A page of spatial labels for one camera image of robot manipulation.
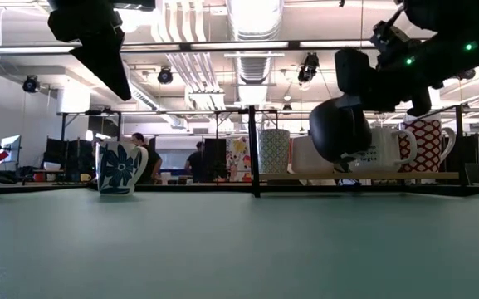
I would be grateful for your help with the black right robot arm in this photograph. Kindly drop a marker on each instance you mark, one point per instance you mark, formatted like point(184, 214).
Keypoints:
point(463, 25)

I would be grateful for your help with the white computer monitor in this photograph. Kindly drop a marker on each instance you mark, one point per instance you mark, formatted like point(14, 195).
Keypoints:
point(11, 148)

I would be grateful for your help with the black metal shelf frame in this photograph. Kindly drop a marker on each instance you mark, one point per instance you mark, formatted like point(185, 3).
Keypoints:
point(254, 166)

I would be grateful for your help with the wooden shelf board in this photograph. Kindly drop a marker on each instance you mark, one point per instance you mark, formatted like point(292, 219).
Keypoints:
point(388, 175)

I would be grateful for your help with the colourful floral panel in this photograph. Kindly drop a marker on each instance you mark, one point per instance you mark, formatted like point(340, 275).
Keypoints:
point(239, 160)

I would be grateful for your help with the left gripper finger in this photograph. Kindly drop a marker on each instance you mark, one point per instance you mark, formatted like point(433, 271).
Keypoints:
point(106, 62)

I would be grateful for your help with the black mug blue inside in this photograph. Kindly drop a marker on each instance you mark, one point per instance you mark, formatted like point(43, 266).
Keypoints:
point(338, 130)

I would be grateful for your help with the silver ventilation duct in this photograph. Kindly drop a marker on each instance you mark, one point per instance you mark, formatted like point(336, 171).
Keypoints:
point(255, 70)

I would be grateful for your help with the green lattice pattern mug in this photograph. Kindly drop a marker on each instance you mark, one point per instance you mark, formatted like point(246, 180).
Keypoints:
point(273, 151)

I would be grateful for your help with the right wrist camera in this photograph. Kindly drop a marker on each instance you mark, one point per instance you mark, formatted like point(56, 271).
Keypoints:
point(352, 70)

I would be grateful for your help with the green table mat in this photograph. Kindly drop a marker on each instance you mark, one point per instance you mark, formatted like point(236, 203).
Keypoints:
point(222, 249)

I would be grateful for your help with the black ceiling spotlight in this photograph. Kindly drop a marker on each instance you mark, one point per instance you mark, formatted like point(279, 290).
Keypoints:
point(309, 66)
point(30, 84)
point(165, 75)
point(466, 74)

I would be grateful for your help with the white mug blue flower print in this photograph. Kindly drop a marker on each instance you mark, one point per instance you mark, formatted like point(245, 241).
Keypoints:
point(118, 168)

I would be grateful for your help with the person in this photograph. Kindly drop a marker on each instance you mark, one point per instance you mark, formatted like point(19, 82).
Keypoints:
point(196, 164)
point(152, 164)

